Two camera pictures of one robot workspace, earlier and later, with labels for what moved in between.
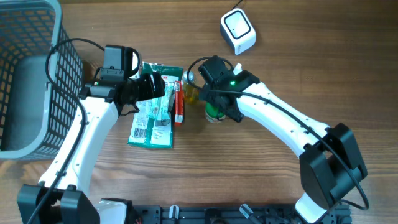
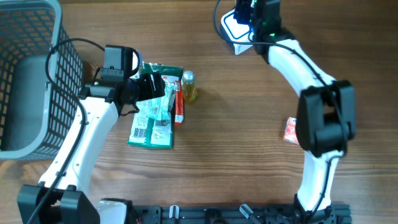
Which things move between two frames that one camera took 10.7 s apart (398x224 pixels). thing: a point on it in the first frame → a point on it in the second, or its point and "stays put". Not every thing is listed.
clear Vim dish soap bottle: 191,94 stays put
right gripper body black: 211,95 → 244,13
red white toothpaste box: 179,104 stays put
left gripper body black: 138,86 stays put
